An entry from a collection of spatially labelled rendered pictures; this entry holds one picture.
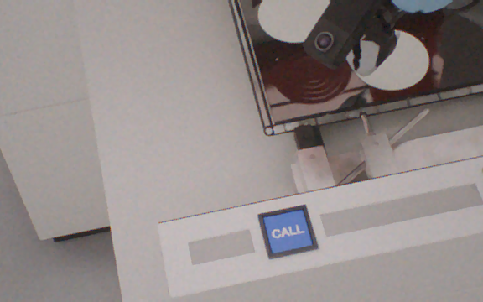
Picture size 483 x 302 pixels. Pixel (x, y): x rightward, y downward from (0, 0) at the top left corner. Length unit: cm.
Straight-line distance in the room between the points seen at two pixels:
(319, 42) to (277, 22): 25
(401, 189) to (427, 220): 5
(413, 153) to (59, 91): 73
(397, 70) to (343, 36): 21
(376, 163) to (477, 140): 14
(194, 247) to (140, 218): 20
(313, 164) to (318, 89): 12
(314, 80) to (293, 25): 9
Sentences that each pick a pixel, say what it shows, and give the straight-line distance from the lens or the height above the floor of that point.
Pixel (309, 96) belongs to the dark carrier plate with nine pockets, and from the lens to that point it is 132.
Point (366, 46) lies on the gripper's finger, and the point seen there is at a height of 100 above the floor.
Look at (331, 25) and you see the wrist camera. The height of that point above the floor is 108.
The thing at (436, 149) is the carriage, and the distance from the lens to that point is 131.
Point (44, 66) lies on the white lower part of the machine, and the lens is 175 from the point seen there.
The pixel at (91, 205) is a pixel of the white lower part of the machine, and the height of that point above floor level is 17.
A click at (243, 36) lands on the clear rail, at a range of 138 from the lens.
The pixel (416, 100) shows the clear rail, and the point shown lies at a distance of 132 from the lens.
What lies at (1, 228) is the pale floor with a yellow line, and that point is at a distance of 234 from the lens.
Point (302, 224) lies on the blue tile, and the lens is 114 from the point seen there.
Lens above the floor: 196
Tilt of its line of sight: 56 degrees down
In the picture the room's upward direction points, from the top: 4 degrees counter-clockwise
